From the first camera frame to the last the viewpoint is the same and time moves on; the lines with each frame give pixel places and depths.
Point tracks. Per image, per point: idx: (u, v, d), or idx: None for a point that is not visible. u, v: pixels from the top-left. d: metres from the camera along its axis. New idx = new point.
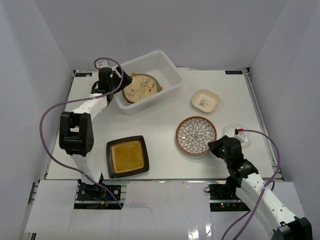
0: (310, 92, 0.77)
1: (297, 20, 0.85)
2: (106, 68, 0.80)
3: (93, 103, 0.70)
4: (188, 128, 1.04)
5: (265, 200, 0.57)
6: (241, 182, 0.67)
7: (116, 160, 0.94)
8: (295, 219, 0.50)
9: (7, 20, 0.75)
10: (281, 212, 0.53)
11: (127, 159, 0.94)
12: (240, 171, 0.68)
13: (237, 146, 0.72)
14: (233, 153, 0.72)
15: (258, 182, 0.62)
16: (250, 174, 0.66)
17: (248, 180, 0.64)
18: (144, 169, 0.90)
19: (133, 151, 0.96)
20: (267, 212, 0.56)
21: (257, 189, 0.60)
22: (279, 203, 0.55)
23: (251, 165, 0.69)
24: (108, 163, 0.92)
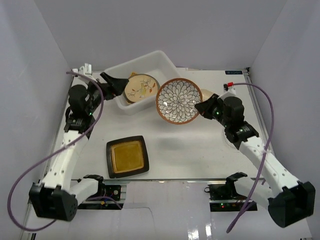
0: (309, 92, 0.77)
1: (297, 20, 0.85)
2: (77, 92, 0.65)
3: (66, 160, 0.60)
4: (169, 92, 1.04)
5: (267, 166, 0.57)
6: (240, 145, 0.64)
7: (116, 160, 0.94)
8: (298, 184, 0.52)
9: (7, 20, 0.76)
10: (283, 177, 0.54)
11: (127, 159, 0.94)
12: (238, 134, 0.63)
13: (240, 107, 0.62)
14: (234, 116, 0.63)
15: (258, 145, 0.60)
16: (250, 137, 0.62)
17: (248, 144, 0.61)
18: (144, 169, 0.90)
19: (133, 151, 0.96)
20: (268, 178, 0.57)
21: (258, 154, 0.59)
22: (280, 167, 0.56)
23: (251, 128, 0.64)
24: (108, 163, 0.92)
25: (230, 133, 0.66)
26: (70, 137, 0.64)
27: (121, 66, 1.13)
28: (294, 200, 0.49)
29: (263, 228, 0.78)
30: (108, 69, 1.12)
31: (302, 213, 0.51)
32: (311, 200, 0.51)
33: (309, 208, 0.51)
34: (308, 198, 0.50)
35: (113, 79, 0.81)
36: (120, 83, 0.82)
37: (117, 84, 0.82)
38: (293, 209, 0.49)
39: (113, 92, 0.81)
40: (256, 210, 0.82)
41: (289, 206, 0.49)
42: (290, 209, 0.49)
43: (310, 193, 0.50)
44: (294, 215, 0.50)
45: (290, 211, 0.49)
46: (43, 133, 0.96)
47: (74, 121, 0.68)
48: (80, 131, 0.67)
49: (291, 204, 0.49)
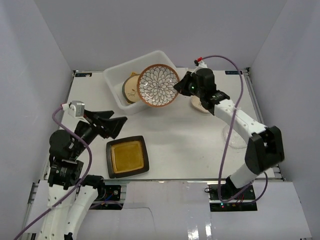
0: (309, 92, 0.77)
1: (297, 20, 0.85)
2: (59, 140, 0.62)
3: (55, 220, 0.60)
4: (150, 77, 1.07)
5: (238, 119, 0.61)
6: (214, 110, 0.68)
7: (116, 160, 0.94)
8: (265, 129, 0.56)
9: (7, 20, 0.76)
10: (253, 125, 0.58)
11: (127, 159, 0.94)
12: (212, 101, 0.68)
13: (210, 76, 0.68)
14: (206, 84, 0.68)
15: (229, 105, 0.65)
16: (222, 100, 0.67)
17: (220, 105, 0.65)
18: (144, 169, 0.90)
19: (133, 151, 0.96)
20: (240, 129, 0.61)
21: (229, 111, 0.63)
22: (249, 118, 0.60)
23: (223, 93, 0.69)
24: (108, 163, 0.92)
25: (205, 102, 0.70)
26: (56, 194, 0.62)
27: (121, 66, 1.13)
28: (262, 143, 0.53)
29: (263, 228, 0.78)
30: (108, 69, 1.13)
31: (274, 156, 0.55)
32: (279, 142, 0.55)
33: (279, 150, 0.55)
34: (276, 140, 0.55)
35: (105, 120, 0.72)
36: (113, 125, 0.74)
37: (110, 125, 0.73)
38: (263, 151, 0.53)
39: (106, 134, 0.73)
40: (256, 210, 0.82)
41: (260, 149, 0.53)
42: (261, 151, 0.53)
43: (276, 136, 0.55)
44: (266, 158, 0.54)
45: (261, 154, 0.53)
46: (43, 133, 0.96)
47: (59, 169, 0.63)
48: (65, 186, 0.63)
49: (261, 147, 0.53)
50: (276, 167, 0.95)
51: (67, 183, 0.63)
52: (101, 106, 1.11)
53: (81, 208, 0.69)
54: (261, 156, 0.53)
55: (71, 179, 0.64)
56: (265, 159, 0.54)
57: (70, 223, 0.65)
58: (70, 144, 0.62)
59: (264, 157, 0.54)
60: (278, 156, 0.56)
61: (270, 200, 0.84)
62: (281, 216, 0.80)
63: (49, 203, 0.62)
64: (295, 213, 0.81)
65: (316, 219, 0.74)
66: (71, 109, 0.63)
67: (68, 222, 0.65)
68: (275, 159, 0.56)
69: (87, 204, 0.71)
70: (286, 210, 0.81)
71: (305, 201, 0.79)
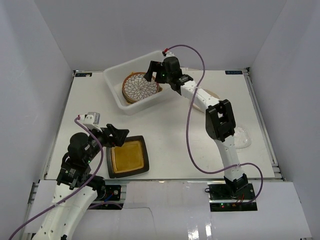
0: (309, 92, 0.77)
1: (297, 20, 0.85)
2: (78, 140, 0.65)
3: (56, 218, 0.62)
4: (131, 84, 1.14)
5: (198, 97, 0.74)
6: (181, 91, 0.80)
7: (116, 160, 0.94)
8: (219, 102, 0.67)
9: (7, 20, 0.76)
10: (209, 100, 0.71)
11: (127, 159, 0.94)
12: (179, 83, 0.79)
13: (175, 61, 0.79)
14: (172, 68, 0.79)
15: (192, 85, 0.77)
16: (186, 82, 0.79)
17: (185, 86, 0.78)
18: (144, 169, 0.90)
19: (133, 151, 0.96)
20: (200, 104, 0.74)
21: (191, 91, 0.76)
22: (207, 95, 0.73)
23: (188, 76, 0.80)
24: (108, 163, 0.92)
25: (173, 84, 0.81)
26: (61, 192, 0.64)
27: (121, 66, 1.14)
28: (215, 113, 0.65)
29: (264, 228, 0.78)
30: (108, 69, 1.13)
31: (227, 124, 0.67)
32: (231, 112, 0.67)
33: (231, 119, 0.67)
34: (228, 110, 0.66)
35: (114, 127, 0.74)
36: (121, 133, 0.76)
37: (119, 133, 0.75)
38: (217, 120, 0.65)
39: (114, 142, 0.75)
40: (256, 210, 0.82)
41: (214, 118, 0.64)
42: (215, 120, 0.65)
43: (228, 108, 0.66)
44: (221, 126, 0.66)
45: (216, 122, 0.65)
46: (43, 133, 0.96)
47: (68, 170, 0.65)
48: (71, 187, 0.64)
49: (214, 115, 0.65)
50: (276, 167, 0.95)
51: (74, 184, 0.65)
52: (101, 106, 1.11)
53: (78, 210, 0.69)
54: (216, 124, 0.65)
55: (78, 180, 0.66)
56: (219, 126, 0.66)
57: (66, 224, 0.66)
58: (86, 146, 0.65)
59: (218, 125, 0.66)
60: (231, 123, 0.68)
61: (271, 200, 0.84)
62: (282, 216, 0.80)
63: (54, 199, 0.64)
64: (296, 214, 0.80)
65: (315, 219, 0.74)
66: (89, 117, 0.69)
67: (64, 224, 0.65)
68: (228, 126, 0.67)
69: (85, 206, 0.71)
70: (286, 210, 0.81)
71: (306, 201, 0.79)
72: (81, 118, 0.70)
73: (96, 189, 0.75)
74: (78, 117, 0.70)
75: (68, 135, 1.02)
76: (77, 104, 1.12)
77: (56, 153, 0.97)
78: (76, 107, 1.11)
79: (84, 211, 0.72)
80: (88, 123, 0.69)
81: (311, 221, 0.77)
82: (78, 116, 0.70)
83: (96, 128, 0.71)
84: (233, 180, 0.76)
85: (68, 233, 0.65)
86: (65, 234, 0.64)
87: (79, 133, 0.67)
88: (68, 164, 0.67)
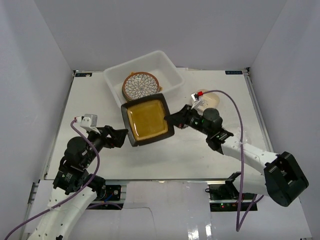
0: (309, 93, 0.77)
1: (297, 21, 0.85)
2: (75, 145, 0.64)
3: (50, 222, 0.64)
4: (131, 84, 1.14)
5: (247, 153, 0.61)
6: (223, 148, 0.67)
7: (136, 126, 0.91)
8: (277, 157, 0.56)
9: (7, 21, 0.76)
10: (263, 155, 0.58)
11: (147, 123, 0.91)
12: (219, 142, 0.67)
13: (218, 119, 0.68)
14: (215, 126, 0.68)
15: (235, 141, 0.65)
16: (227, 138, 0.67)
17: (226, 143, 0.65)
18: (169, 133, 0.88)
19: (153, 112, 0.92)
20: (251, 162, 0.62)
21: (236, 148, 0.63)
22: (259, 150, 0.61)
23: (228, 132, 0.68)
24: (129, 130, 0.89)
25: (210, 141, 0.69)
26: (56, 196, 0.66)
27: (121, 66, 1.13)
28: (279, 172, 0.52)
29: (263, 228, 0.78)
30: (108, 69, 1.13)
31: (297, 182, 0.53)
32: (296, 168, 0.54)
33: (299, 174, 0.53)
34: (292, 166, 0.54)
35: (113, 129, 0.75)
36: (120, 134, 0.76)
37: (118, 134, 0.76)
38: (284, 180, 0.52)
39: (113, 143, 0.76)
40: (256, 210, 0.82)
41: (278, 178, 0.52)
42: (281, 179, 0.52)
43: (290, 162, 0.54)
44: (290, 188, 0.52)
45: (283, 184, 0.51)
46: (42, 133, 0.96)
47: (65, 174, 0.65)
48: (67, 191, 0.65)
49: (278, 175, 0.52)
50: None
51: (69, 188, 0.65)
52: (101, 106, 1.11)
53: (76, 210, 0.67)
54: (284, 186, 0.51)
55: (74, 186, 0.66)
56: (288, 188, 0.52)
57: (63, 224, 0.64)
58: (83, 151, 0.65)
59: (287, 185, 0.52)
60: (301, 181, 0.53)
61: (271, 201, 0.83)
62: (281, 216, 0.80)
63: (50, 203, 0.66)
64: (295, 214, 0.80)
65: (315, 220, 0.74)
66: (86, 120, 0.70)
67: (61, 224, 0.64)
68: (299, 186, 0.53)
69: (83, 206, 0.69)
70: (286, 209, 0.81)
71: (306, 201, 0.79)
72: (78, 120, 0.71)
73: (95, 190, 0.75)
74: (75, 119, 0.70)
75: (67, 135, 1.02)
76: (77, 105, 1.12)
77: (56, 153, 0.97)
78: (76, 108, 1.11)
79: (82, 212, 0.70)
80: (84, 125, 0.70)
81: (311, 221, 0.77)
82: (74, 119, 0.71)
83: (94, 130, 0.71)
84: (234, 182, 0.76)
85: (65, 233, 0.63)
86: (61, 234, 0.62)
87: (77, 138, 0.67)
88: (66, 168, 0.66)
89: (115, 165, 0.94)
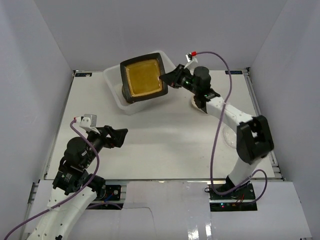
0: (309, 92, 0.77)
1: (297, 21, 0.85)
2: (75, 145, 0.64)
3: (50, 222, 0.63)
4: None
5: (228, 112, 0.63)
6: (206, 107, 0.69)
7: (133, 84, 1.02)
8: (253, 119, 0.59)
9: (7, 20, 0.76)
10: (240, 116, 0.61)
11: (143, 80, 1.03)
12: (204, 101, 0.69)
13: (207, 77, 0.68)
14: (202, 84, 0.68)
15: (219, 101, 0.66)
16: (213, 98, 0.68)
17: (211, 103, 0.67)
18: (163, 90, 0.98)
19: (149, 72, 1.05)
20: (228, 120, 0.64)
21: (219, 107, 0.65)
22: (238, 110, 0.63)
23: (215, 92, 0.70)
24: (126, 87, 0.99)
25: (198, 100, 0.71)
26: (56, 196, 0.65)
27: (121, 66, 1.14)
28: (249, 131, 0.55)
29: (263, 228, 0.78)
30: (108, 69, 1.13)
31: (264, 144, 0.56)
32: (267, 131, 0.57)
33: (267, 138, 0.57)
34: (264, 129, 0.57)
35: (112, 129, 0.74)
36: (120, 134, 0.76)
37: (117, 134, 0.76)
38: (252, 139, 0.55)
39: (113, 143, 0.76)
40: (256, 209, 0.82)
41: (247, 137, 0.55)
42: (249, 137, 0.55)
43: (263, 125, 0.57)
44: (256, 147, 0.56)
45: (250, 141, 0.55)
46: (42, 133, 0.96)
47: (64, 174, 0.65)
48: (67, 192, 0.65)
49: (248, 134, 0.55)
50: (276, 167, 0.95)
51: (69, 189, 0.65)
52: (101, 106, 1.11)
53: (75, 210, 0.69)
54: (251, 144, 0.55)
55: (73, 186, 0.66)
56: (253, 146, 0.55)
57: (63, 224, 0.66)
58: (83, 151, 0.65)
59: (253, 144, 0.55)
60: (268, 144, 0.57)
61: (271, 200, 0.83)
62: (281, 216, 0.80)
63: (49, 203, 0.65)
64: (295, 214, 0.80)
65: (316, 219, 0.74)
66: (85, 120, 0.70)
67: (60, 223, 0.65)
68: (264, 148, 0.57)
69: (83, 206, 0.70)
70: (286, 210, 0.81)
71: (306, 201, 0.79)
72: (77, 120, 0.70)
73: (95, 190, 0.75)
74: (74, 120, 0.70)
75: (67, 135, 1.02)
76: (77, 104, 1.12)
77: (56, 153, 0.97)
78: (76, 107, 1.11)
79: (82, 212, 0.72)
80: (84, 126, 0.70)
81: (311, 221, 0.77)
82: (74, 119, 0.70)
83: (94, 130, 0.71)
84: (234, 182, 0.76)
85: (64, 234, 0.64)
86: (60, 234, 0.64)
87: (76, 138, 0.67)
88: (65, 169, 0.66)
89: (115, 165, 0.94)
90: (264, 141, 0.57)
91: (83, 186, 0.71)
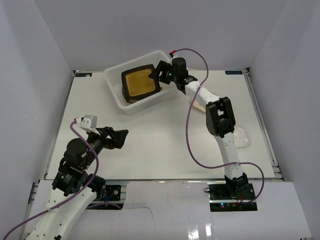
0: (309, 93, 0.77)
1: (297, 21, 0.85)
2: (76, 147, 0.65)
3: (49, 222, 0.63)
4: None
5: (200, 94, 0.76)
6: (186, 90, 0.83)
7: (131, 87, 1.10)
8: (220, 100, 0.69)
9: (7, 20, 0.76)
10: (210, 97, 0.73)
11: (140, 85, 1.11)
12: (183, 84, 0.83)
13: (182, 63, 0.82)
14: (179, 69, 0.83)
15: (196, 85, 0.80)
16: (191, 82, 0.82)
17: (189, 86, 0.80)
18: (156, 90, 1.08)
19: (145, 78, 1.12)
20: (201, 101, 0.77)
21: (194, 89, 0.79)
22: (209, 93, 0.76)
23: (193, 77, 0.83)
24: (124, 88, 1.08)
25: (178, 84, 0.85)
26: (55, 197, 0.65)
27: (121, 66, 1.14)
28: (215, 109, 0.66)
29: (263, 229, 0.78)
30: (108, 69, 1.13)
31: (227, 120, 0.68)
32: (230, 110, 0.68)
33: (230, 115, 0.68)
34: (228, 108, 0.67)
35: (113, 130, 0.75)
36: (120, 135, 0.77)
37: (118, 135, 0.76)
38: (216, 116, 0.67)
39: (113, 144, 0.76)
40: (256, 210, 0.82)
41: (213, 113, 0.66)
42: (214, 115, 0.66)
43: (227, 104, 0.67)
44: (220, 123, 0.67)
45: (215, 118, 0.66)
46: (42, 133, 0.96)
47: (64, 175, 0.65)
48: (66, 193, 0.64)
49: (214, 111, 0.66)
50: (276, 167, 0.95)
51: (68, 190, 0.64)
52: (101, 106, 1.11)
53: (75, 210, 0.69)
54: (215, 120, 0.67)
55: (73, 187, 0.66)
56: (218, 122, 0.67)
57: (61, 224, 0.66)
58: (83, 152, 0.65)
59: (217, 120, 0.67)
60: (231, 121, 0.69)
61: (271, 201, 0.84)
62: (281, 217, 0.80)
63: (48, 203, 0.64)
64: (295, 214, 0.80)
65: (316, 220, 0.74)
66: (85, 121, 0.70)
67: (59, 223, 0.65)
68: (226, 124, 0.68)
69: (82, 206, 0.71)
70: (285, 210, 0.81)
71: (306, 201, 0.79)
72: (77, 121, 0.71)
73: (95, 191, 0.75)
74: (74, 121, 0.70)
75: (67, 135, 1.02)
76: (77, 104, 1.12)
77: (56, 153, 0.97)
78: (76, 107, 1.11)
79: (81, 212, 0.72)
80: (84, 127, 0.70)
81: (311, 222, 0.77)
82: (74, 120, 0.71)
83: (94, 131, 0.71)
84: (234, 181, 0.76)
85: (63, 234, 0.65)
86: (59, 234, 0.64)
87: (77, 139, 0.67)
88: (65, 170, 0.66)
89: (115, 165, 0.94)
90: (228, 118, 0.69)
91: (83, 187, 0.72)
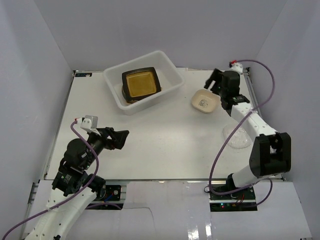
0: (308, 93, 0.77)
1: (298, 20, 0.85)
2: (76, 147, 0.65)
3: (48, 222, 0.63)
4: None
5: (251, 120, 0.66)
6: (232, 110, 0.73)
7: (131, 87, 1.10)
8: (276, 135, 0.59)
9: (7, 20, 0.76)
10: (263, 128, 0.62)
11: (141, 86, 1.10)
12: (231, 103, 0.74)
13: (236, 78, 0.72)
14: (230, 85, 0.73)
15: (246, 108, 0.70)
16: (240, 102, 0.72)
17: (237, 106, 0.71)
18: (157, 91, 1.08)
19: (146, 79, 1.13)
20: (249, 129, 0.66)
21: (244, 113, 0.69)
22: (261, 122, 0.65)
23: (244, 97, 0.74)
24: (125, 89, 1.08)
25: (225, 102, 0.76)
26: (55, 197, 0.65)
27: (121, 66, 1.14)
28: (267, 145, 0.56)
29: (263, 229, 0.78)
30: (108, 69, 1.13)
31: (278, 162, 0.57)
32: (287, 150, 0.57)
33: (285, 158, 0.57)
34: (284, 147, 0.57)
35: (113, 131, 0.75)
36: (121, 135, 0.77)
37: (118, 136, 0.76)
38: (268, 154, 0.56)
39: (113, 144, 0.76)
40: (256, 210, 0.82)
41: (264, 150, 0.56)
42: (265, 152, 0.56)
43: (285, 143, 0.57)
44: (270, 163, 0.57)
45: (265, 155, 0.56)
46: (42, 133, 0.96)
47: (64, 175, 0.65)
48: (65, 193, 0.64)
49: (265, 148, 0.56)
50: None
51: (68, 190, 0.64)
52: (101, 106, 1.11)
53: (75, 210, 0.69)
54: (264, 159, 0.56)
55: (73, 187, 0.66)
56: (268, 162, 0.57)
57: (61, 224, 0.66)
58: (83, 153, 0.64)
59: (267, 160, 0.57)
60: (284, 164, 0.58)
61: (271, 201, 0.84)
62: (281, 217, 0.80)
63: (48, 203, 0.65)
64: (295, 214, 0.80)
65: (316, 220, 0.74)
66: (86, 121, 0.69)
67: (59, 223, 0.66)
68: (278, 167, 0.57)
69: (82, 206, 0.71)
70: (285, 210, 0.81)
71: (306, 201, 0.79)
72: (78, 121, 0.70)
73: (95, 191, 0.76)
74: (75, 121, 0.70)
75: (67, 135, 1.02)
76: (77, 104, 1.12)
77: (56, 153, 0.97)
78: (76, 107, 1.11)
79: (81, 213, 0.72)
80: (85, 127, 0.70)
81: (311, 222, 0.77)
82: (75, 120, 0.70)
83: (94, 132, 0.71)
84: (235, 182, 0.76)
85: (62, 234, 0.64)
86: (58, 234, 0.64)
87: (77, 140, 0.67)
88: (65, 171, 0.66)
89: (115, 165, 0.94)
90: (281, 160, 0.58)
91: (83, 187, 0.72)
